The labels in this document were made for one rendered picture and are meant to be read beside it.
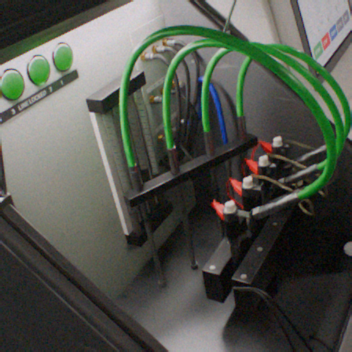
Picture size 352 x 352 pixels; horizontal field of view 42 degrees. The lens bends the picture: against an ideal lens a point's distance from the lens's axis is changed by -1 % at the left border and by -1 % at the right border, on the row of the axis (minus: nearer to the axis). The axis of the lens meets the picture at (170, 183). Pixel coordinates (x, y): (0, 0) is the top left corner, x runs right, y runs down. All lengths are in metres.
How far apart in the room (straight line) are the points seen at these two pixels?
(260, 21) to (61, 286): 0.70
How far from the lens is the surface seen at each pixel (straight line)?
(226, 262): 0.89
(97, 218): 0.96
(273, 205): 0.76
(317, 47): 1.24
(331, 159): 0.68
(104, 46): 0.92
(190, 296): 1.04
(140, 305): 1.05
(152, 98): 1.03
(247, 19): 1.04
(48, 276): 0.56
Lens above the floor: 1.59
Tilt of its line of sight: 32 degrees down
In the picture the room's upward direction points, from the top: 12 degrees counter-clockwise
